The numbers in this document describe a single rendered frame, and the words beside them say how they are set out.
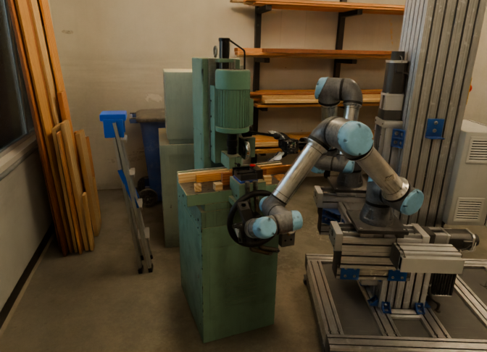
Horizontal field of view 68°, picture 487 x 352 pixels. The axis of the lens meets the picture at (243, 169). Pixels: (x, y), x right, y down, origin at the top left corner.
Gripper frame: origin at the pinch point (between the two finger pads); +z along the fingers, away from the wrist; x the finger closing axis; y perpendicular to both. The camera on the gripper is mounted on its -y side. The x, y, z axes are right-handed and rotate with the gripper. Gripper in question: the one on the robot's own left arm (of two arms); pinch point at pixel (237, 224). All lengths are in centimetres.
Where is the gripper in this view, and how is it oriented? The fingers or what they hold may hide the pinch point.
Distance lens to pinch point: 162.3
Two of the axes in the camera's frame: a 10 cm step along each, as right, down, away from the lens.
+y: 2.0, 9.7, -1.1
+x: 9.3, -1.6, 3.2
